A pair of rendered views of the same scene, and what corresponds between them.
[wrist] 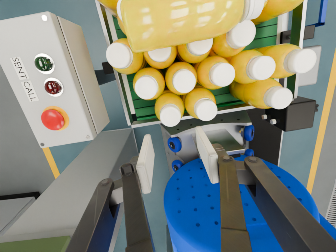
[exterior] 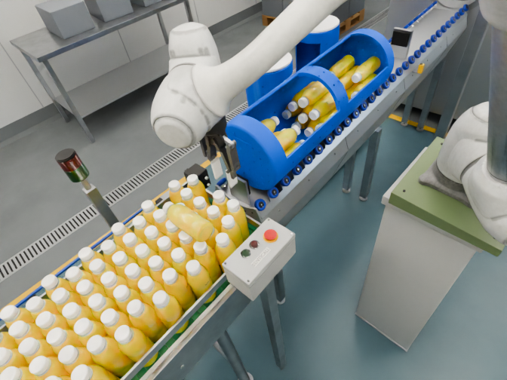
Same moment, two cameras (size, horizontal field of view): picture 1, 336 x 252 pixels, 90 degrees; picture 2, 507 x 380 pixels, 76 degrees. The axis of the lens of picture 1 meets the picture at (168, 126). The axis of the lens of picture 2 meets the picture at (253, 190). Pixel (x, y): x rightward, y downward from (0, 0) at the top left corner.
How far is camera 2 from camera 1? 0.82 m
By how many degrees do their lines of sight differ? 35
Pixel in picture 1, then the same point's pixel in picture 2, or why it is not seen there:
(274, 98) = (193, 180)
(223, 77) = (200, 200)
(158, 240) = not seen: hidden behind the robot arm
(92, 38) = not seen: outside the picture
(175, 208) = (269, 165)
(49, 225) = (423, 229)
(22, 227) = (454, 245)
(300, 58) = (173, 185)
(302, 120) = (195, 169)
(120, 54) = (220, 237)
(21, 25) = (235, 270)
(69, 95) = (253, 237)
